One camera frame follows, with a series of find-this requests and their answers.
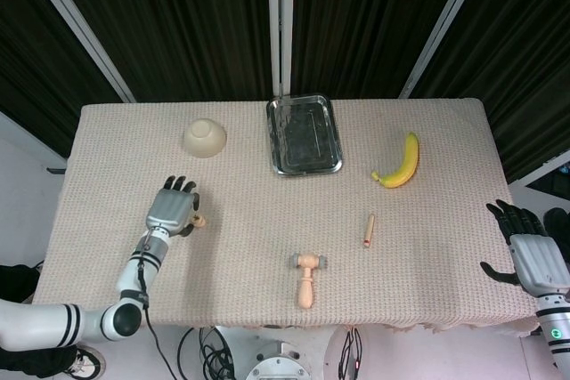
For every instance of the chess piece black character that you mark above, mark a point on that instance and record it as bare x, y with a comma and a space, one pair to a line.
196, 219

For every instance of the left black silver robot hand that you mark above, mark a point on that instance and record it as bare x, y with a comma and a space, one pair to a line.
169, 211

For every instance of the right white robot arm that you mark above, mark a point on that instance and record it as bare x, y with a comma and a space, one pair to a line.
554, 331

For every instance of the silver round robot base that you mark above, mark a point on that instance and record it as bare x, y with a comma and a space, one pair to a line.
278, 364

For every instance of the yellow banana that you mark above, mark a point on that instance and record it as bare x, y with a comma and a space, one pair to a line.
407, 166

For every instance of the peach plastic toy hammer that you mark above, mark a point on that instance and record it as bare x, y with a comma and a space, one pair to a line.
305, 291

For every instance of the black pleated curtain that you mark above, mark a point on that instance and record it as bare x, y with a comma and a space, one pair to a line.
365, 24
26, 42
525, 42
178, 28

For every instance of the small flat black object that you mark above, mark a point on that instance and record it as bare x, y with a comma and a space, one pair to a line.
55, 171

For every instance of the black white sneaker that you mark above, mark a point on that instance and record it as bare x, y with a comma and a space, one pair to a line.
89, 362

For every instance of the rectangular metal tray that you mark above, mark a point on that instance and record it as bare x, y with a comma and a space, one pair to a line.
303, 139

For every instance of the small wooden stick red band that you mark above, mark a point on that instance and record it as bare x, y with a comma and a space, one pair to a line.
369, 231

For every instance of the cream upturned bowl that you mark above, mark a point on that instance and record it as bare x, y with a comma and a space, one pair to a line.
205, 139

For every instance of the beige woven tablecloth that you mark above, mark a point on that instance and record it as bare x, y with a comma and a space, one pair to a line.
245, 286

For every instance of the white frame post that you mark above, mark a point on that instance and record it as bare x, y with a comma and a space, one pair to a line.
443, 24
280, 19
79, 26

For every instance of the black trousers leg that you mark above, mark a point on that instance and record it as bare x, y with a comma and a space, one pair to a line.
18, 284

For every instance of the white frame bar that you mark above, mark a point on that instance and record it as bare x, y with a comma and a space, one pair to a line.
543, 168

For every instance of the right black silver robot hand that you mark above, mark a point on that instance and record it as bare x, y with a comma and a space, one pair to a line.
541, 262

